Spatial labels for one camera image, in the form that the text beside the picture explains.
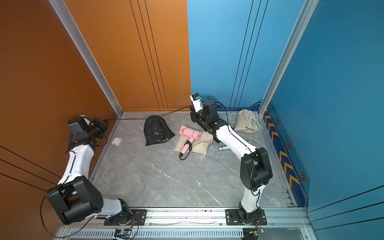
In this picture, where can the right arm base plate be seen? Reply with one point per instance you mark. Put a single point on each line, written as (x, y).
(236, 217)

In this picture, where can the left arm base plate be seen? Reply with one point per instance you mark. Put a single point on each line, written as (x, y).
(136, 217)

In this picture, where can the pink hair dryer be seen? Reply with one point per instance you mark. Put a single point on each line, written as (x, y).
(192, 135)

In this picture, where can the silver cylinder flashlight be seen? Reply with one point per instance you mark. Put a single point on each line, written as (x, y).
(223, 148)

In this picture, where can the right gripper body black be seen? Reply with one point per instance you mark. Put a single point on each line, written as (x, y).
(201, 115)

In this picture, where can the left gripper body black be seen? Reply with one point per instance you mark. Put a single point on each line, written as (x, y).
(98, 129)

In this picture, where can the beige drawstring bag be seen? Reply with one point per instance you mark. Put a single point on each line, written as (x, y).
(199, 146)
(246, 122)

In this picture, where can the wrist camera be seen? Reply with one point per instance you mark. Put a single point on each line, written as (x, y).
(196, 102)
(78, 124)

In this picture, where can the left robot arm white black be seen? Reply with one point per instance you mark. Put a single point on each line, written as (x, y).
(75, 199)

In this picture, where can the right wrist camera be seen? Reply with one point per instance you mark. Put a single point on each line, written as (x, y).
(196, 102)

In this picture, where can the black cloth bag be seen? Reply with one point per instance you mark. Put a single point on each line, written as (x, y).
(156, 130)

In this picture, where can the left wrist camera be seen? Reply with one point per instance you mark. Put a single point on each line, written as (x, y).
(78, 124)

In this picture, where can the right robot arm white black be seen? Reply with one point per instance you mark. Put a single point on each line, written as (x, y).
(255, 166)

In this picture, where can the aluminium front rail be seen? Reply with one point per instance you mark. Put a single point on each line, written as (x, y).
(223, 217)

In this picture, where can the white earbuds case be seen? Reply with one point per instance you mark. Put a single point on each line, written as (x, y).
(117, 141)

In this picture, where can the green circuit board left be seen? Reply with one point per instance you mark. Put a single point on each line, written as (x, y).
(122, 234)

